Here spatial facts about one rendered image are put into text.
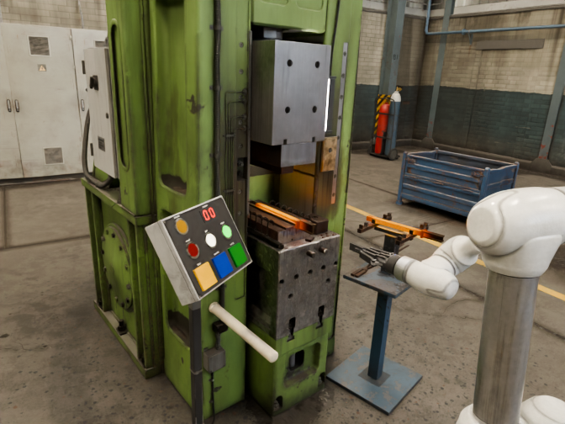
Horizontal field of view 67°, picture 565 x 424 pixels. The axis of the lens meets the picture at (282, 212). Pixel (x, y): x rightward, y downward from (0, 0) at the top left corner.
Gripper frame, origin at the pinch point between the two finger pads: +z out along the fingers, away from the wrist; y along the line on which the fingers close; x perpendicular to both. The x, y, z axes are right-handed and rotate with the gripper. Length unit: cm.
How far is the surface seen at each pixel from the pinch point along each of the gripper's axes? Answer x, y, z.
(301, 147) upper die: 34.8, -1.3, 35.0
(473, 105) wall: 11, 803, 376
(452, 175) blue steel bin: -45, 355, 156
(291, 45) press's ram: 75, -9, 35
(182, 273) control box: 4, -70, 11
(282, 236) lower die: -4.5, -9.5, 35.0
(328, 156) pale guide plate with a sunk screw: 26, 28, 47
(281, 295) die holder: -30.0, -14.0, 29.1
